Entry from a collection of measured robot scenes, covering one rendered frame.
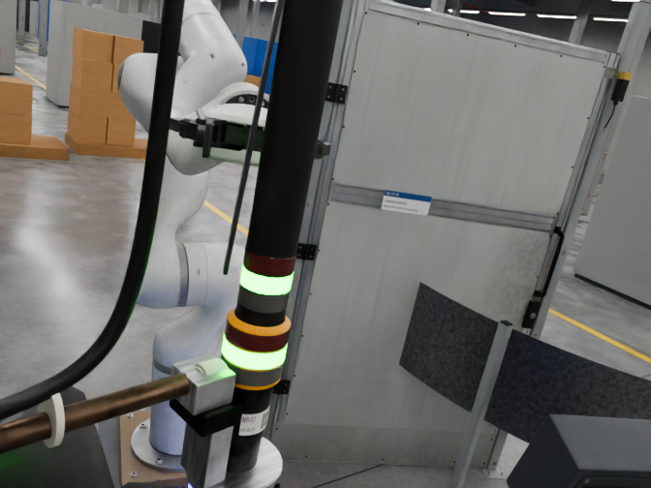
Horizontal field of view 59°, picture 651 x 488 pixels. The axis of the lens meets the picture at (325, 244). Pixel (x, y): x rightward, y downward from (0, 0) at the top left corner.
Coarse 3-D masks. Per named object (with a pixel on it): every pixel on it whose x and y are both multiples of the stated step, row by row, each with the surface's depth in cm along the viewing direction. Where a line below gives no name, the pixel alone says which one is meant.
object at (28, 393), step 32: (160, 32) 27; (160, 64) 27; (160, 96) 28; (160, 128) 28; (160, 160) 29; (160, 192) 30; (128, 288) 30; (128, 320) 31; (96, 352) 30; (64, 384) 29; (0, 416) 27; (64, 416) 29
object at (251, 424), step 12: (240, 396) 39; (252, 396) 39; (264, 396) 39; (252, 408) 39; (264, 408) 40; (240, 420) 39; (252, 420) 39; (264, 420) 40; (240, 432) 39; (252, 432) 40; (240, 444) 40; (252, 444) 40; (240, 456) 40; (252, 456) 41; (228, 468) 40; (240, 468) 41; (252, 468) 41
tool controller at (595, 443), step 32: (576, 416) 98; (544, 448) 97; (576, 448) 92; (608, 448) 94; (640, 448) 95; (512, 480) 105; (544, 480) 96; (576, 480) 90; (608, 480) 91; (640, 480) 92
